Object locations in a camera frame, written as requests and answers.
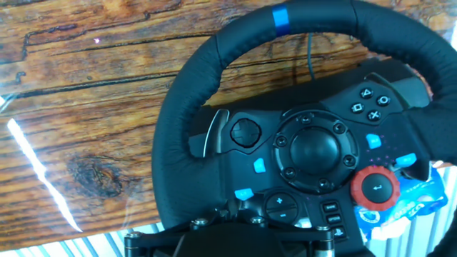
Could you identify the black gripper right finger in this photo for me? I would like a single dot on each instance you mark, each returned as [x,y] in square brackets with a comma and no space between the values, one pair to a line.
[307,242]

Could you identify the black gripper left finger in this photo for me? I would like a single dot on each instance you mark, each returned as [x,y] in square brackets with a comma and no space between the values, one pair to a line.
[157,242]

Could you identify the black steering wheel blue stripe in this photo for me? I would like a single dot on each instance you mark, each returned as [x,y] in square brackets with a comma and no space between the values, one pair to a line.
[185,142]

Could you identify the blue tissue pack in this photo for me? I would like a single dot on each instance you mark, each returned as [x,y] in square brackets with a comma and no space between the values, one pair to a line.
[417,200]

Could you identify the wood pattern table mat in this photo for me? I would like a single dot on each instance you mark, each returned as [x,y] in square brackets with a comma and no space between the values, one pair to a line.
[89,107]

